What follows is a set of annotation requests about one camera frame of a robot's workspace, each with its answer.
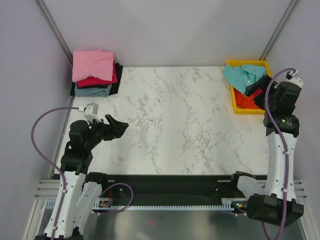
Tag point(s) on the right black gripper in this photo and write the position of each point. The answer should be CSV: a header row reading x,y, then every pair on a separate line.
x,y
263,83

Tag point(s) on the pink folded t shirt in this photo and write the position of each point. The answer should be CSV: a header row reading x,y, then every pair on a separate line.
x,y
95,63

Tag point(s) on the teal t shirt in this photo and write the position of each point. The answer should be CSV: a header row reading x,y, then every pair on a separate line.
x,y
240,77

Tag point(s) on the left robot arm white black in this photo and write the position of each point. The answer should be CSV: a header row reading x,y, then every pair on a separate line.
x,y
79,189

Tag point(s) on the yellow plastic bin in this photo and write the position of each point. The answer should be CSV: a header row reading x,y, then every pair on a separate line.
x,y
237,63

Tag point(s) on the aluminium frame profile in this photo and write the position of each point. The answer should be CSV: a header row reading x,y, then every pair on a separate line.
x,y
48,189

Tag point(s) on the crimson folded t shirt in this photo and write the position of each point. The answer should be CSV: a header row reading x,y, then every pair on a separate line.
x,y
93,82

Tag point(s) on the grey blue folded t shirt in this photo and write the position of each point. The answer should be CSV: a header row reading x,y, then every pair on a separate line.
x,y
92,92

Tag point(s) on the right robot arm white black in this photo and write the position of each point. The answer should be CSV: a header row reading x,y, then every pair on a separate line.
x,y
276,202

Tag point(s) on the orange t shirt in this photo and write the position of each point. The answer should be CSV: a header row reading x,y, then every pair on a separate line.
x,y
244,102

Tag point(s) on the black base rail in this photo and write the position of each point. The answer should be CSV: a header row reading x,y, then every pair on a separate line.
x,y
165,190

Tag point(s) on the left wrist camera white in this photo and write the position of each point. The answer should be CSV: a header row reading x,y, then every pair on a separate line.
x,y
90,112

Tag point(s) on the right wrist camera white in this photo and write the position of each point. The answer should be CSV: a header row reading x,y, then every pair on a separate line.
x,y
293,77

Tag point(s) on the white slotted cable duct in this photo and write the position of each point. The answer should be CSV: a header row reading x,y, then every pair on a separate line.
x,y
226,205

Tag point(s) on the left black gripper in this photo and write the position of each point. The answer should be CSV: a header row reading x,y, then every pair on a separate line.
x,y
115,131

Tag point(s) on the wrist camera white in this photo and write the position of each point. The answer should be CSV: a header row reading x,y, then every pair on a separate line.
x,y
90,112
293,77

